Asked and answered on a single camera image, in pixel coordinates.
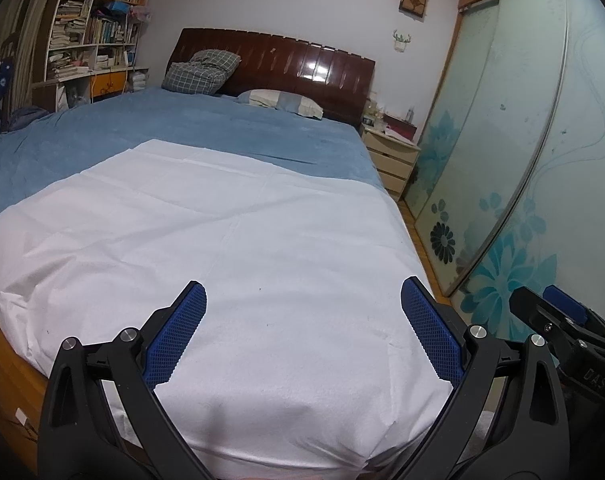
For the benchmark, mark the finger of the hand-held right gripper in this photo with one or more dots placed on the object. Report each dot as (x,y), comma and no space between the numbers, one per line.
(564,302)
(537,315)

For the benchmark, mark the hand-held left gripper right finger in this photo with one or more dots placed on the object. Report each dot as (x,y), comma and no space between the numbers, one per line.
(431,330)

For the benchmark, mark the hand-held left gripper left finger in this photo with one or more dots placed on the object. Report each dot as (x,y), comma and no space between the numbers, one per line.
(178,332)

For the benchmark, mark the white bed sheet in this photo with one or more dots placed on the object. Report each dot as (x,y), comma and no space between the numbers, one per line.
(232,260)

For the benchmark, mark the cream nightstand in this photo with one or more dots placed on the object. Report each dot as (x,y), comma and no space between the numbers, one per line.
(392,165)

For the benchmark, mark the red box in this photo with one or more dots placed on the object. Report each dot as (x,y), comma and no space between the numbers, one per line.
(402,127)

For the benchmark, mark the blue bedspread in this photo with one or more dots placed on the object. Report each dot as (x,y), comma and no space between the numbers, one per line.
(182,120)

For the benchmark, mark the blue and cream pillow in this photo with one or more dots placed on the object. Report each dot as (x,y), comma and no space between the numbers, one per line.
(277,100)

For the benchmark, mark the white bookshelf orange doors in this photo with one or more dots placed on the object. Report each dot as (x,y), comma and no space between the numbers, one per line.
(115,81)

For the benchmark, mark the grey checked pillow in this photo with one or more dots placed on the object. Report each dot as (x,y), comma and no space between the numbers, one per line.
(198,72)

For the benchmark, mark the grey folded cloth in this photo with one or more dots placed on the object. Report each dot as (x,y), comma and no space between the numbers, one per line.
(25,117)

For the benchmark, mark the dark red wooden headboard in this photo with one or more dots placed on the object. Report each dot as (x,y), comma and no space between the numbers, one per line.
(282,60)

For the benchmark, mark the shelves of stacked books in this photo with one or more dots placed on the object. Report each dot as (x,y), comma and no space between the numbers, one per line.
(72,15)

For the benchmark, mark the brown striped curtain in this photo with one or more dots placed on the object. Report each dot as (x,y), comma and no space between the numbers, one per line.
(32,10)

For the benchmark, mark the wooden bed frame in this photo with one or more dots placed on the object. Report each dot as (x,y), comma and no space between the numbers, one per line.
(7,385)

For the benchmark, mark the green deer wall hook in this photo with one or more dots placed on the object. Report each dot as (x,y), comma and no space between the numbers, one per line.
(402,41)

